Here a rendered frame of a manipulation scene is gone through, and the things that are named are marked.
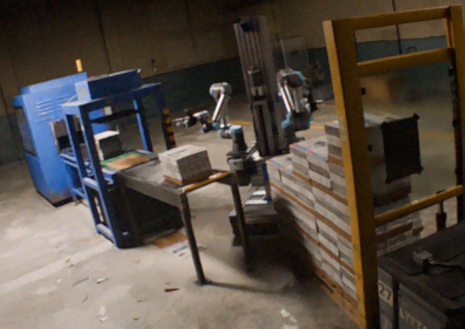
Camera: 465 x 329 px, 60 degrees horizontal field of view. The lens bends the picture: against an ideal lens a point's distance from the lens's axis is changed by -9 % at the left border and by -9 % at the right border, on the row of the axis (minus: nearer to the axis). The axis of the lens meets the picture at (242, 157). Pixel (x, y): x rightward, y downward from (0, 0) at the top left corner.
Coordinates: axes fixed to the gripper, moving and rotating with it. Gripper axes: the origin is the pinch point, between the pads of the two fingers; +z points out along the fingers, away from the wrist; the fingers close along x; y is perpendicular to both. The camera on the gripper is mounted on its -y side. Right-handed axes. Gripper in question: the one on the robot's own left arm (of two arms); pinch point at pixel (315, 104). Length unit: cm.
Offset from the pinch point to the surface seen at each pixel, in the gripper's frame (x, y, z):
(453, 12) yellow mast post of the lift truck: -41, -53, 148
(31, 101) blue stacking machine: 309, -81, -297
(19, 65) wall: 478, -186, -786
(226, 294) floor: 116, 109, 35
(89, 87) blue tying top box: 184, -70, -116
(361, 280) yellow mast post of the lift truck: 42, 54, 157
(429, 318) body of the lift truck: 31, 52, 204
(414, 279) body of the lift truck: 29, 41, 190
